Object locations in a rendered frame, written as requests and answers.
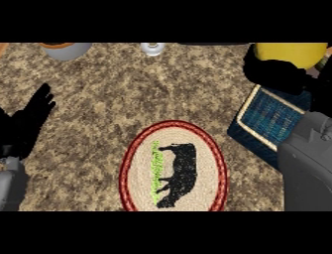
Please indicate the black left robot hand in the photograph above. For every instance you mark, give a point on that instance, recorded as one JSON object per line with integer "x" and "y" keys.
{"x": 23, "y": 127}

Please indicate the yellow lemon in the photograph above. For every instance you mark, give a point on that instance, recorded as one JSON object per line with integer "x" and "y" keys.
{"x": 290, "y": 51}

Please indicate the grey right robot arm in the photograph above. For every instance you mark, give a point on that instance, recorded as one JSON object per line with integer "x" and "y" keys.
{"x": 320, "y": 165}

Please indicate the blue wicker basket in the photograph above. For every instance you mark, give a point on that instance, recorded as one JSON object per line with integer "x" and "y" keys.
{"x": 268, "y": 115}

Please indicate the oval placemat with black animal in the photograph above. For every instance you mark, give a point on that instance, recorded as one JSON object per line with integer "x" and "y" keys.
{"x": 174, "y": 165}

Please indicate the small white bottle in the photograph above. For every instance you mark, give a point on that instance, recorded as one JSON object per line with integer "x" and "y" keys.
{"x": 153, "y": 49}

